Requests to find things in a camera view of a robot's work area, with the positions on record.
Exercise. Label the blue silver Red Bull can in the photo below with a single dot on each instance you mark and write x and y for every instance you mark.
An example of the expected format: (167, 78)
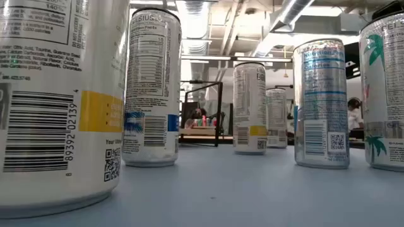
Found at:
(320, 110)

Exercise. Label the white Celsius can yellow band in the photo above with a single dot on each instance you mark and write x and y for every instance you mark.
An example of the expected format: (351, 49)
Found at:
(249, 110)
(47, 126)

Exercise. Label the white Celsius can blue band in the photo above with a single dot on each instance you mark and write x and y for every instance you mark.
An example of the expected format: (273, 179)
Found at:
(151, 79)

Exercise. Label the white Celsius Peach Vibe can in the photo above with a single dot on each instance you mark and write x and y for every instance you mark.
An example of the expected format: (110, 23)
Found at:
(385, 94)
(277, 116)

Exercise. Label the person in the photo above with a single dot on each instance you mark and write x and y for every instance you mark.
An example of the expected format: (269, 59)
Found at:
(197, 115)
(355, 119)

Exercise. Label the black metal bar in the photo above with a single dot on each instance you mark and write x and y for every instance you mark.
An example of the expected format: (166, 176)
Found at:
(284, 86)

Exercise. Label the long ceiling light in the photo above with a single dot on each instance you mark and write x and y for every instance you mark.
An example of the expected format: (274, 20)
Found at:
(205, 58)
(263, 59)

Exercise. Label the blue table mat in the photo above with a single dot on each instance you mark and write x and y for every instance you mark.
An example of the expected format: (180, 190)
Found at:
(236, 189)

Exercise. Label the grey rectangular air duct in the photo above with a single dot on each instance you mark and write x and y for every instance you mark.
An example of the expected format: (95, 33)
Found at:
(315, 23)

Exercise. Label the black table frame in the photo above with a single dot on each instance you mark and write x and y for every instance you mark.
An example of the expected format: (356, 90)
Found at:
(356, 145)

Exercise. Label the silver round air duct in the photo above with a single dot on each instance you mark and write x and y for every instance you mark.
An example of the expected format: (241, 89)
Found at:
(284, 19)

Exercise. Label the wooden shelf black metal frame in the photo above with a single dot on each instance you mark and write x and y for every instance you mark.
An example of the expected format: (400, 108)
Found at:
(219, 110)

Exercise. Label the silver ribbed air duct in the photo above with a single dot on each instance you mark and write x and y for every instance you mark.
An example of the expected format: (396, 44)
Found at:
(194, 19)

